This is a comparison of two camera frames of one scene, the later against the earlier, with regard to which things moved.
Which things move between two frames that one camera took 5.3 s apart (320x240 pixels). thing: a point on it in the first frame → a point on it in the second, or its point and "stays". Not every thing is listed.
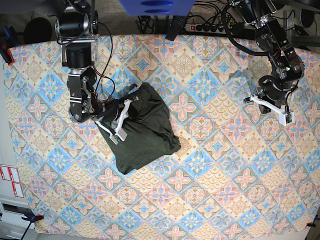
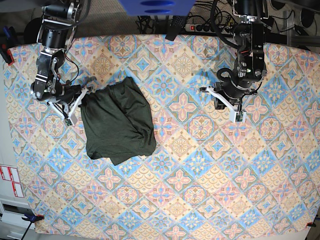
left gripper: x=106 y=111 → x=67 y=93
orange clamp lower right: x=310 y=224 stays
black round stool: x=37 y=30 stays
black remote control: x=175 y=27 stays
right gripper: x=272 y=92 → x=235 y=97
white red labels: x=11 y=173 stays
